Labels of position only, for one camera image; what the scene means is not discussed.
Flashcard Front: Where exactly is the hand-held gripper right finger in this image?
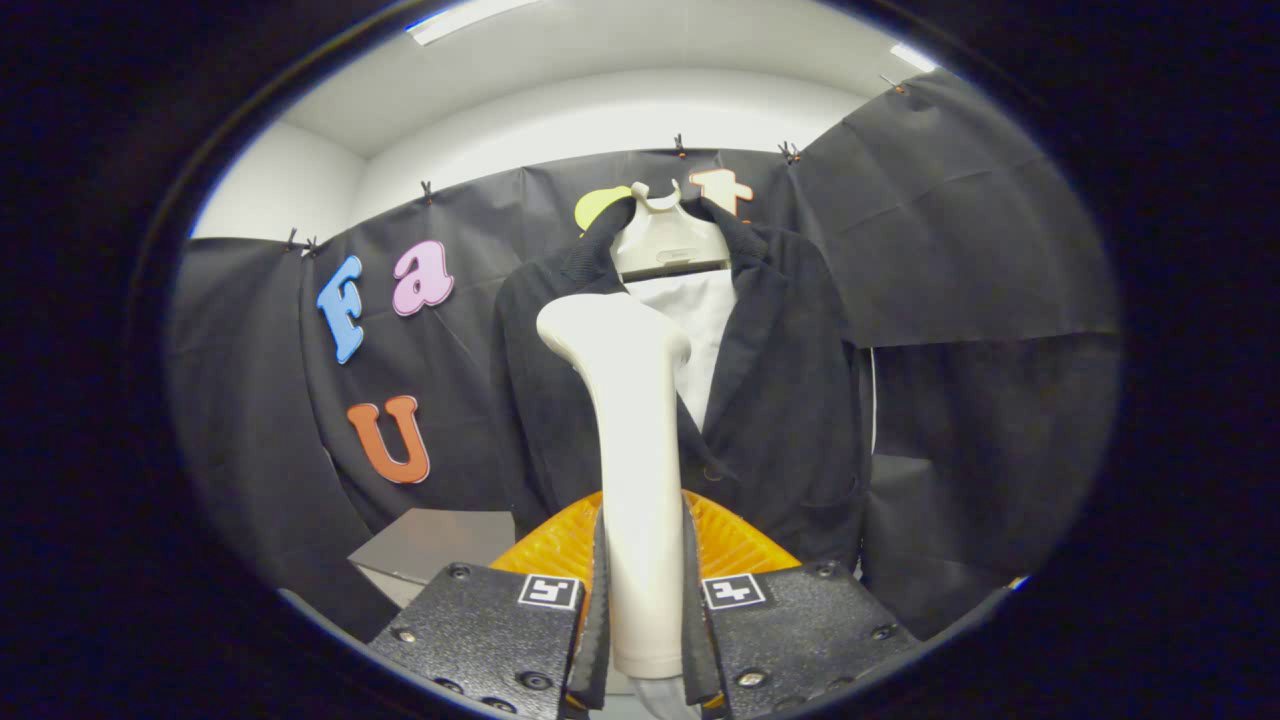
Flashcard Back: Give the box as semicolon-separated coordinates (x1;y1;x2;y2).
682;490;921;720

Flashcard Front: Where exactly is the black backdrop cloth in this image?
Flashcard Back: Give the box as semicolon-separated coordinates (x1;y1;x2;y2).
165;68;1123;646

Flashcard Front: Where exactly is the grey drawer cabinet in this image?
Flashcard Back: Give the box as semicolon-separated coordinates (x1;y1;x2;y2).
347;508;516;609

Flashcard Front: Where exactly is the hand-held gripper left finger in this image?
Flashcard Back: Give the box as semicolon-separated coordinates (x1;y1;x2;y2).
368;490;611;720

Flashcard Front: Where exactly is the black jacket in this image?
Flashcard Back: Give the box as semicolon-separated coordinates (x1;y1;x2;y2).
490;195;871;571

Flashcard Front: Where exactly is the white mannequin torso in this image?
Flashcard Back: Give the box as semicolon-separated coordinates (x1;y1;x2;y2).
608;178;741;433

